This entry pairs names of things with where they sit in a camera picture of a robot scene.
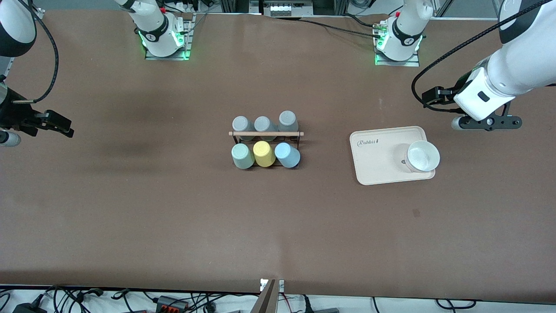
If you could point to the yellow cup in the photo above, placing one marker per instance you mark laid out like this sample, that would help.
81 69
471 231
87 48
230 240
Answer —
263 153

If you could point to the grey cup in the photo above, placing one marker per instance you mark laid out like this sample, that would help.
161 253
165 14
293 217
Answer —
288 120
241 125
263 124

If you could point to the mint green cup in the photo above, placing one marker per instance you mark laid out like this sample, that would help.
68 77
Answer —
242 155

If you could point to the white bowl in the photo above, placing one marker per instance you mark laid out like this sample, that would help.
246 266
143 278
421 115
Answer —
422 156

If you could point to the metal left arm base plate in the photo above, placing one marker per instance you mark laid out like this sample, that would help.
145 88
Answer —
410 64

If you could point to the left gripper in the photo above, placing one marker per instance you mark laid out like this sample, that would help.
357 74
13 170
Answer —
448 95

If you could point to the beige rectangular tray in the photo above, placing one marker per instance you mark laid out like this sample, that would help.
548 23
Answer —
378 152

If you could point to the black power adapter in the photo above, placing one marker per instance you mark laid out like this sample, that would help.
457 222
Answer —
28 308

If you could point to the grey socket strip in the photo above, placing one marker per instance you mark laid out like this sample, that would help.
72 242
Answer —
286 8

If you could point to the grey metal post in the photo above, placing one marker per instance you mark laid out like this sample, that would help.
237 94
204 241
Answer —
266 300

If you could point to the light blue cup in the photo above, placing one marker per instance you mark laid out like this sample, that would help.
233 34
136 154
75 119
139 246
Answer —
287 155

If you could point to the black orange power strip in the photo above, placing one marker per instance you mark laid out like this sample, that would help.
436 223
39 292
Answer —
171 303

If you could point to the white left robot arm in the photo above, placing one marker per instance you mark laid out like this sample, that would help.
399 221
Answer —
521 65

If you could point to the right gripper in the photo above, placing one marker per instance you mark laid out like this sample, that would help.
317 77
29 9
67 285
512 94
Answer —
14 114

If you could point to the white mounting bracket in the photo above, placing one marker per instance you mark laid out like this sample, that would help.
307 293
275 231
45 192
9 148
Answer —
281 285

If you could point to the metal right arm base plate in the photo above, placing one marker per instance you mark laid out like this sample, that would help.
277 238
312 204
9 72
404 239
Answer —
167 57

